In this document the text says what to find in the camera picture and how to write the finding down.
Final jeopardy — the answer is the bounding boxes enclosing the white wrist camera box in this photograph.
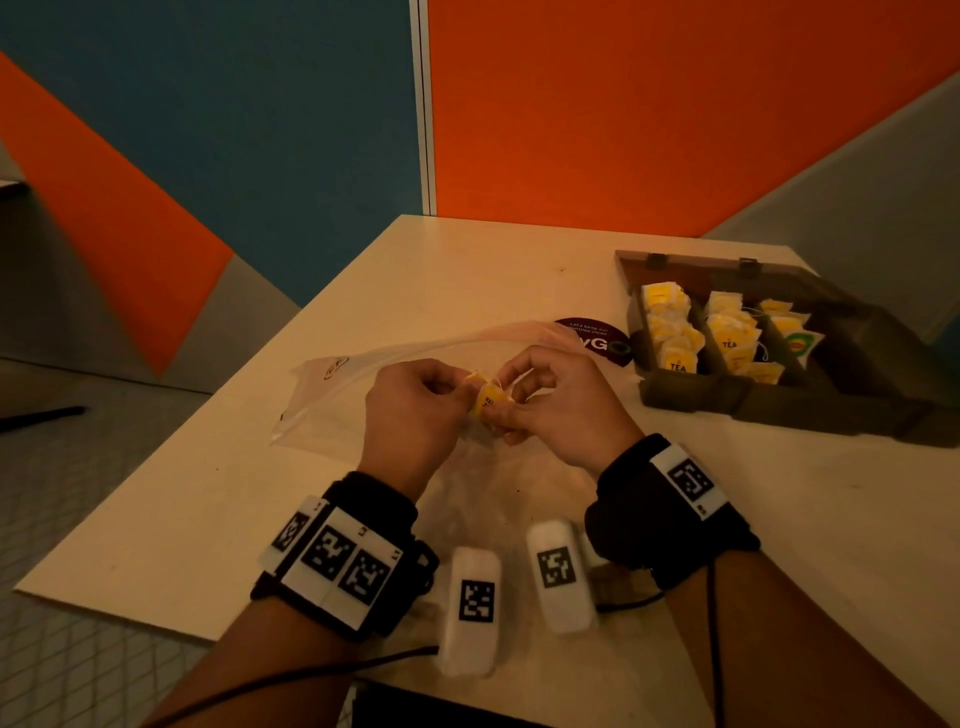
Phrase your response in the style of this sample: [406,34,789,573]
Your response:
[437,546,503,679]
[525,519,599,636]

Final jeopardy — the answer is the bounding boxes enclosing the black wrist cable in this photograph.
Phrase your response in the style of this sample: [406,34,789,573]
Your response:
[142,645,441,728]
[596,553,727,728]

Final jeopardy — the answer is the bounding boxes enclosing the group of yellow tea bags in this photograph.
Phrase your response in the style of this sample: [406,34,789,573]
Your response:
[641,282,813,386]

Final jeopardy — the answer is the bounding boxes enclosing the person's right hand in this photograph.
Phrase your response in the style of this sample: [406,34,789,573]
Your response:
[486,345,646,481]

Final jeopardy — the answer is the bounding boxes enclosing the black left wristband with markers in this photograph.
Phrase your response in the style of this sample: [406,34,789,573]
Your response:
[250,471,441,643]

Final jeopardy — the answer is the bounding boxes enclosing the white partition post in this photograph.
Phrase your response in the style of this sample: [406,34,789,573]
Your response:
[408,0,438,218]

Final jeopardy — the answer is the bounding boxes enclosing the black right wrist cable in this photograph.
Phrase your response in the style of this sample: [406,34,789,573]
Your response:
[596,553,727,728]

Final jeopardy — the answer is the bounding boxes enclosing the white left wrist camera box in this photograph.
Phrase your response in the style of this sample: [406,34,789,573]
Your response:
[437,546,503,679]

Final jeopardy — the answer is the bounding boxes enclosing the purple round sticker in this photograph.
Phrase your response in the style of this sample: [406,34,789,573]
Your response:
[555,317,636,368]

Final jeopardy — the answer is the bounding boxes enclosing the dark wooden tea box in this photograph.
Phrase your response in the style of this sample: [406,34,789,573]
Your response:
[615,249,960,450]

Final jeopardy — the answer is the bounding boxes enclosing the yellow tea bag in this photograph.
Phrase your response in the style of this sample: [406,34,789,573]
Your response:
[466,371,516,421]

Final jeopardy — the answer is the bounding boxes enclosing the person's right forearm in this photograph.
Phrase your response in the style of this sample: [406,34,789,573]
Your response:
[663,547,948,728]

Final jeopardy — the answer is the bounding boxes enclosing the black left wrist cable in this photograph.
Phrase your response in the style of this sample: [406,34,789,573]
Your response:
[142,645,441,728]

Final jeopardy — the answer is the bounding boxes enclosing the person's left forearm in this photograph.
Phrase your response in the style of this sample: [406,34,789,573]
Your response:
[142,596,361,728]

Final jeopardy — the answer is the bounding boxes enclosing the person's left hand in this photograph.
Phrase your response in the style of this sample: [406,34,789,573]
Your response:
[357,358,479,502]

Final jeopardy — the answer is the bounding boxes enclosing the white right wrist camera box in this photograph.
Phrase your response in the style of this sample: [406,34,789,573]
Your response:
[525,519,599,636]

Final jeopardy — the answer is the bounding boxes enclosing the black right wristband with marker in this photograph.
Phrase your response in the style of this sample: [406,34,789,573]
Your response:
[584,433,762,592]

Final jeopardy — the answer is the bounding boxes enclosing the green label tea bag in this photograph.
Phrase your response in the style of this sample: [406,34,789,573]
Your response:
[780,330,826,370]

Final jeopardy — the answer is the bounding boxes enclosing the clear plastic bag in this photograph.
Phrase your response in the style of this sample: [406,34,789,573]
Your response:
[271,321,601,526]

